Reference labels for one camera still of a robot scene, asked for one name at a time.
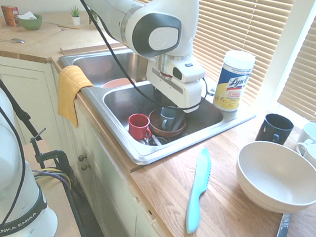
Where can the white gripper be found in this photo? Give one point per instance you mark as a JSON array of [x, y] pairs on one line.
[[177, 93]]

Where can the teal plastic knife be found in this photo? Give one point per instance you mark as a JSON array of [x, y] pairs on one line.
[[198, 190]]

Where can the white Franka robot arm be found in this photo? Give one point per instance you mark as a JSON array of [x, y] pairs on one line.
[[108, 3]]

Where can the stainless steel double sink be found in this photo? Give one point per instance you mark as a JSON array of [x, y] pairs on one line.
[[203, 114]]

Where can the white sink hole cap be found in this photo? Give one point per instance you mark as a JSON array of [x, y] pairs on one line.
[[212, 89]]

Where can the grey-blue mug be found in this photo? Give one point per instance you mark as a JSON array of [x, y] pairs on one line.
[[166, 113]]

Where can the brown wooden bowl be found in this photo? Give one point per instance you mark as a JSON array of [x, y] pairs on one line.
[[157, 127]]

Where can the red mug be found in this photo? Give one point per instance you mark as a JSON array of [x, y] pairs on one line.
[[138, 126]]

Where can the metal drain strainer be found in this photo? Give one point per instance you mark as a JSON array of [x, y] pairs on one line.
[[152, 141]]

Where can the pink bowl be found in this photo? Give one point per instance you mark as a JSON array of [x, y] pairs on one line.
[[116, 83]]

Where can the Lysol wipes canister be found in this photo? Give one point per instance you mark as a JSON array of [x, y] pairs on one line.
[[232, 84]]

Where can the round cabinet knob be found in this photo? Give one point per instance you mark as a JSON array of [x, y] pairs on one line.
[[84, 167], [81, 158]]

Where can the yellow dish cloth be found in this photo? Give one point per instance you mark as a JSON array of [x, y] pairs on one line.
[[68, 92]]

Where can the wide tan window blind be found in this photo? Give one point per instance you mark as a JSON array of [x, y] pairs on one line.
[[227, 24]]

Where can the large black mug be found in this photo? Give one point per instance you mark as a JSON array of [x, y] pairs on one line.
[[269, 130]]

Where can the black clamp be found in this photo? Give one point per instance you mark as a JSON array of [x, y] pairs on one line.
[[58, 156]]

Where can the large cream bowl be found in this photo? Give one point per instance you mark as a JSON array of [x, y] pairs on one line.
[[276, 176]]

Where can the small potted plant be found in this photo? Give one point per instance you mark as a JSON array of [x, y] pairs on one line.
[[75, 19]]

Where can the green bowl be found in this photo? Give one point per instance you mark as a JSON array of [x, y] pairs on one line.
[[29, 23]]

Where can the metal spoon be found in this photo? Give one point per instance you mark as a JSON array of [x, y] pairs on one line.
[[17, 40]]

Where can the white paper piece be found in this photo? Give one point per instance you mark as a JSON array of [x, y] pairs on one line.
[[27, 15]]

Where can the orange cardboard box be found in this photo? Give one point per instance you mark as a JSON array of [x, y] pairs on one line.
[[8, 15]]

